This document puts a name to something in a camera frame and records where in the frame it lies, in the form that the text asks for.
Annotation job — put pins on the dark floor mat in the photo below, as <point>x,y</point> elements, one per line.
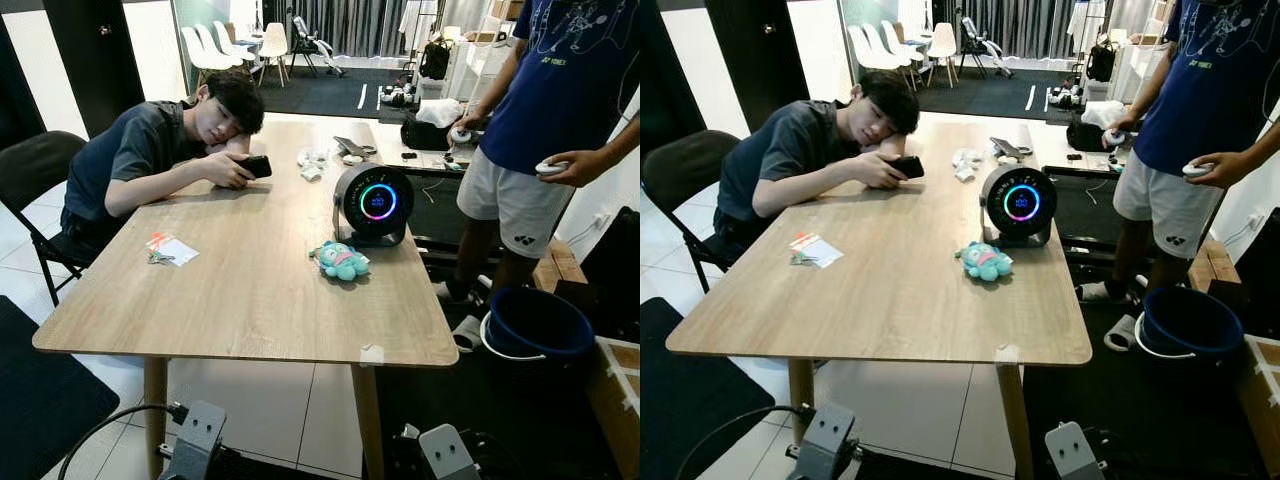
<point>690,400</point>
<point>45,400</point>

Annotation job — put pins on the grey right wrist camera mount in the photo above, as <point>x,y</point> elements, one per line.
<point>448,455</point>
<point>1075,455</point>

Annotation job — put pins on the white shell chair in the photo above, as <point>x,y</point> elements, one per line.
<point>890,40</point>
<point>860,42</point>
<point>192,42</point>
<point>222,40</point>
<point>274,40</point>
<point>942,40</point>

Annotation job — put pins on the white crumpled wrapper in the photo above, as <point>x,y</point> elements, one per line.
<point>312,157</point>
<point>966,174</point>
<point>311,173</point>
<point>966,158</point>

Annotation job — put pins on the teal plush toy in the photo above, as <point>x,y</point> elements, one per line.
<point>342,262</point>
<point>985,263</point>

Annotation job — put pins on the black smartphone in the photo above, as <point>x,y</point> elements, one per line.
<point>908,168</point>
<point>257,167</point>

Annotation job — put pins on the seated person grey shirt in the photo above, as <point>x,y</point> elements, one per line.
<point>790,150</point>
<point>130,155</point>

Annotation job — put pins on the wooden table leg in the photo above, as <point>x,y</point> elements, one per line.
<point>368,420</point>
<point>156,410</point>
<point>1015,420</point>
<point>800,400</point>

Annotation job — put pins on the white handheld controller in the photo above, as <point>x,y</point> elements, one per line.
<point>461,136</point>
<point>1198,171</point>
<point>1114,138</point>
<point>551,168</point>

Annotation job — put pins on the standing person blue shirt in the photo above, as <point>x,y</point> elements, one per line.
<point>1210,90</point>
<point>560,90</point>

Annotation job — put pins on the black rug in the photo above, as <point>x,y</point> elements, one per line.
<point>320,95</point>
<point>985,97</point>

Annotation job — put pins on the blue bucket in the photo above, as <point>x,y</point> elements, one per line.
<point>535,320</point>
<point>1190,320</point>

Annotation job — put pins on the black bag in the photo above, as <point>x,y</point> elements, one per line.
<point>1085,137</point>
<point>422,135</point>

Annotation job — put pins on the black backpack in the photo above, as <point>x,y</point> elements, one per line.
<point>434,60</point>
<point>1100,62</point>

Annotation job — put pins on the black flat panel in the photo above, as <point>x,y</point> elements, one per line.
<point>615,270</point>
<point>1262,255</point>

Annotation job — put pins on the small black floor equipment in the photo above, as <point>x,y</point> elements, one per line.
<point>396,96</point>
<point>1064,98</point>

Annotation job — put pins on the wooden crate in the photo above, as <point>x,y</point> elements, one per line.
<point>1213,265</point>
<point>560,268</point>

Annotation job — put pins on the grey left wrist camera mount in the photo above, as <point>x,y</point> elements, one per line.
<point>197,440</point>
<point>825,445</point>

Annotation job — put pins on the taped cardboard box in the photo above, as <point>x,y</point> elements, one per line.
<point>1262,390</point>
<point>620,400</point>

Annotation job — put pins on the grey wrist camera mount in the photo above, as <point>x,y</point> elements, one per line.
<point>448,455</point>
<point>197,440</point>
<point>825,445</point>
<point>1075,455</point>

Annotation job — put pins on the grey curtain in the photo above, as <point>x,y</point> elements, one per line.
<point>1030,25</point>
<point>360,25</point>

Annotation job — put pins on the white paper card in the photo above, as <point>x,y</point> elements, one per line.
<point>182,252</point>
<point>826,252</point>

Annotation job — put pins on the black folding chair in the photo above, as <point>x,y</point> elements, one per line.
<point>35,165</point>
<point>680,165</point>

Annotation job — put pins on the white cloth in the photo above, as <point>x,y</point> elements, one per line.
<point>1100,113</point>
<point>438,112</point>

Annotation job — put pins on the black door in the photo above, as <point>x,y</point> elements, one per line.
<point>95,60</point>
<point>750,50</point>

